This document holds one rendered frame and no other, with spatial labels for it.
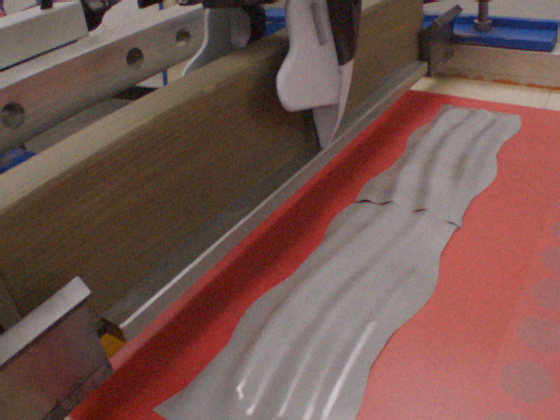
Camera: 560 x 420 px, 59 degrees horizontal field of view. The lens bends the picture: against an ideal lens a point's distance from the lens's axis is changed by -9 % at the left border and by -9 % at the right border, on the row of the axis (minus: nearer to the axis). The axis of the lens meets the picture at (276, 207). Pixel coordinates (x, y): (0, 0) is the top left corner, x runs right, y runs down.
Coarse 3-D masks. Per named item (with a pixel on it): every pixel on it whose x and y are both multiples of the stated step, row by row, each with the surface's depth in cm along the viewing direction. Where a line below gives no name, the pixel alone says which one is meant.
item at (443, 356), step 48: (288, 240) 31; (480, 240) 29; (192, 288) 28; (240, 288) 28; (480, 288) 26; (144, 336) 26; (192, 336) 25; (432, 336) 23; (480, 336) 23; (144, 384) 23; (384, 384) 21; (432, 384) 21; (480, 384) 21
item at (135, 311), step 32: (416, 64) 43; (384, 96) 38; (352, 128) 34; (320, 160) 31; (256, 192) 28; (288, 192) 29; (224, 224) 26; (256, 224) 27; (192, 256) 24; (224, 256) 25; (160, 288) 22; (128, 320) 21
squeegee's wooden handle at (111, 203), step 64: (384, 0) 38; (256, 64) 27; (384, 64) 39; (128, 128) 21; (192, 128) 24; (256, 128) 28; (0, 192) 17; (64, 192) 19; (128, 192) 21; (192, 192) 25; (0, 256) 17; (64, 256) 19; (128, 256) 22; (0, 320) 20
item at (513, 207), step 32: (416, 96) 48; (448, 96) 47; (384, 128) 43; (416, 128) 42; (544, 128) 40; (352, 160) 39; (384, 160) 38; (512, 160) 36; (544, 160) 35; (320, 192) 35; (352, 192) 35; (512, 192) 32; (544, 192) 32; (480, 224) 30; (512, 224) 30
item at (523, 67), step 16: (464, 48) 49; (480, 48) 48; (496, 48) 47; (512, 48) 47; (448, 64) 51; (464, 64) 50; (480, 64) 49; (496, 64) 48; (512, 64) 47; (528, 64) 46; (544, 64) 46; (496, 80) 49; (512, 80) 48; (528, 80) 47; (544, 80) 46
